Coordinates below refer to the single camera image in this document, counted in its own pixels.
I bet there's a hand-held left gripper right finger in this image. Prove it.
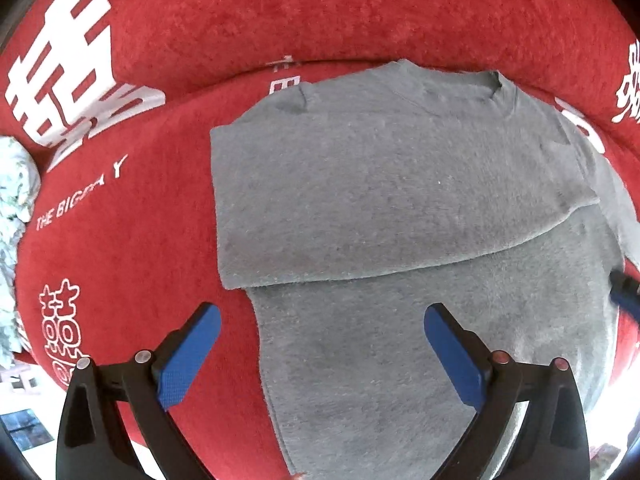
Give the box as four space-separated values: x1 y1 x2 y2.
424 303 591 480

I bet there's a grey knit sweater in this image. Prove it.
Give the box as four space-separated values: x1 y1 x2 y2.
209 59 632 480

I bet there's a white green patterned cloth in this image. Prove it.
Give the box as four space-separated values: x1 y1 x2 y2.
0 135 42 368

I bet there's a red printed sofa cover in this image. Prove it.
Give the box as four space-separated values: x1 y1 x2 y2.
0 0 640 480

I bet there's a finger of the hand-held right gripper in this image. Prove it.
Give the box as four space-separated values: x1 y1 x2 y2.
609 269 640 322

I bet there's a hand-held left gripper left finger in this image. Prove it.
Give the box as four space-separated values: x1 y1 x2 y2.
57 302 222 480

